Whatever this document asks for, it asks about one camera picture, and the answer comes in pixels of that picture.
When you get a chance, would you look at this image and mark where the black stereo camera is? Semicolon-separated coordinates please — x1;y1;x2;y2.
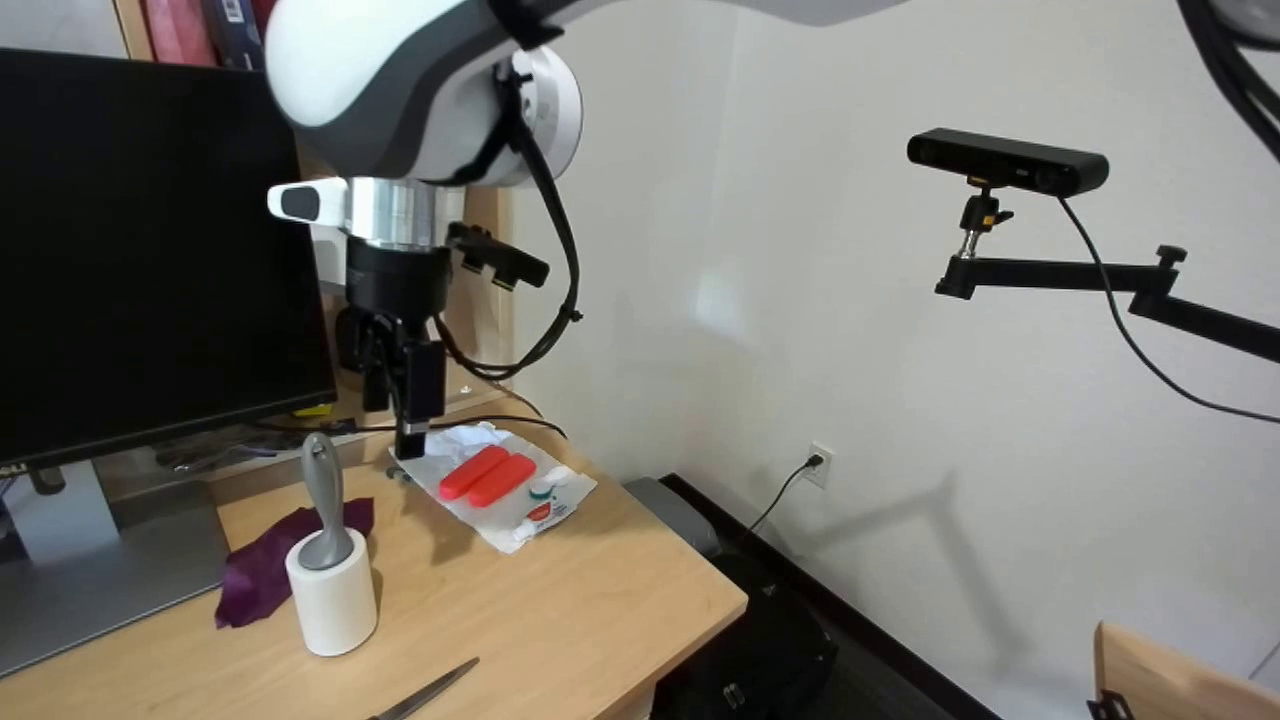
908;129;1111;201

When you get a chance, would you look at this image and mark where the black wall plug cable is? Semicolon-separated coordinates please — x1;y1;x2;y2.
744;448;830;535

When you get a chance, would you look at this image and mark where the pink folder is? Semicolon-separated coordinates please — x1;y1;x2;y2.
135;0;214;72

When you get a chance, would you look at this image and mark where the wooden shelf unit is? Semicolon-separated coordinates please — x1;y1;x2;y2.
111;0;515;431

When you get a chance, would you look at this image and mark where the black computer monitor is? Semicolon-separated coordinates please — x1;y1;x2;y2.
0;49;338;471

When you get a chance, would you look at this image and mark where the dark blue box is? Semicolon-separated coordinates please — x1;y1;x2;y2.
198;0;276;75

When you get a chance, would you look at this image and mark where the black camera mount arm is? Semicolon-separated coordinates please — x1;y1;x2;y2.
931;185;1280;367

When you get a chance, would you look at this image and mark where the plastic bag with red items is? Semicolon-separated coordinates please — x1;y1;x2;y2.
386;420;601;555

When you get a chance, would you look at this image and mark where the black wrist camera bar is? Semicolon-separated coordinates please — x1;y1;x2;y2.
445;222;550;291

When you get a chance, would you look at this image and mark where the black bag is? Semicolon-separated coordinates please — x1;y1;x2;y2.
655;583;843;720

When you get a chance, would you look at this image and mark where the silver monitor stand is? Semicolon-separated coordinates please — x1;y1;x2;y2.
0;457;230;684

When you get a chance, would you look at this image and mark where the purple cloth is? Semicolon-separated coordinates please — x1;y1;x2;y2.
212;498;377;631

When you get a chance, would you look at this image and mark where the black camera cable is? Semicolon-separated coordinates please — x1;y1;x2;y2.
1056;195;1280;431

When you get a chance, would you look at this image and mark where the white lint roller grey handle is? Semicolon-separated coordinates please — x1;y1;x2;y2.
281;431;379;661

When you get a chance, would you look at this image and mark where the black floor platform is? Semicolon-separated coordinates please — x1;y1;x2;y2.
625;471;1004;720

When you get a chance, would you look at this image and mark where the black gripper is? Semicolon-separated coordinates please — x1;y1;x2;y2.
333;241;456;466

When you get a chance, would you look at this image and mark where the black desk cable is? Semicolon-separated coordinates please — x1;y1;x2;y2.
263;376;572;448

